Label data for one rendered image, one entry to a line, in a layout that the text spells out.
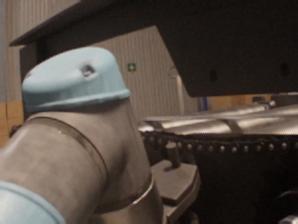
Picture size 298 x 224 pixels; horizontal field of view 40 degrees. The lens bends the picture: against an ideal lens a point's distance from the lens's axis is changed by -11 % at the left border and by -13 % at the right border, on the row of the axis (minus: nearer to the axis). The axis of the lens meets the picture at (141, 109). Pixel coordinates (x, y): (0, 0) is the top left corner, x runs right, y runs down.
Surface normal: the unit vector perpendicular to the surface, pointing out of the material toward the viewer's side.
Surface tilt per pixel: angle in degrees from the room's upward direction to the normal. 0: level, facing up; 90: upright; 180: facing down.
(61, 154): 53
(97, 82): 98
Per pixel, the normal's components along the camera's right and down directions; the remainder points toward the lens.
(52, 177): 0.62, -0.53
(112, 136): 0.84, -0.23
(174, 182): -0.26, -0.87
